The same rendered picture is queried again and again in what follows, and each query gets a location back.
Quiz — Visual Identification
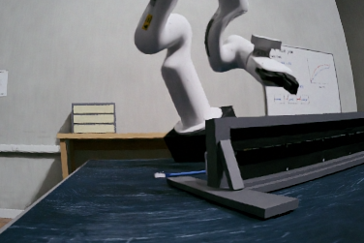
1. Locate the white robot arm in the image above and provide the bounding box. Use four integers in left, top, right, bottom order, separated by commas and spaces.
134, 0, 282, 135

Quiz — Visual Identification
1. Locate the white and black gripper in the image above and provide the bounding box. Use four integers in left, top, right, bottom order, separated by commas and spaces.
247, 51, 299, 95

